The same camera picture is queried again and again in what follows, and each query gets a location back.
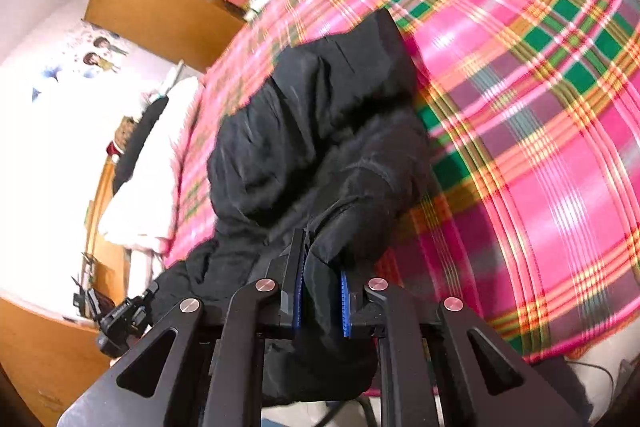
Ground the blue flower wall sticker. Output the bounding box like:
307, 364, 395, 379
31, 66, 64, 104

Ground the wooden wardrobe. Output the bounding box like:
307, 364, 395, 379
85, 0, 246, 72

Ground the pink plaid bed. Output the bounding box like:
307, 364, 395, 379
162, 0, 640, 365

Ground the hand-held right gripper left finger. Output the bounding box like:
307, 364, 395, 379
55, 228, 308, 427

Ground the brown plush toy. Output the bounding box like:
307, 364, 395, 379
106, 117, 138, 156

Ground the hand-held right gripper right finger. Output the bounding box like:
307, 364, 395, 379
339, 268, 586, 427

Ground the cartoon couple wall poster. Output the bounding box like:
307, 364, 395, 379
65, 22, 131, 80

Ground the wooden bedside cabinet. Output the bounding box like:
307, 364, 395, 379
0, 297, 112, 427

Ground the wooden headboard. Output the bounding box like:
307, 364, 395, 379
82, 157, 132, 308

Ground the black puffer jacket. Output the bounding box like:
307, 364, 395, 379
150, 9, 433, 408

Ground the white duvet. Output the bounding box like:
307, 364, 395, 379
97, 77, 201, 253

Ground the black pillow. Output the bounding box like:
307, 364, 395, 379
112, 97, 168, 192

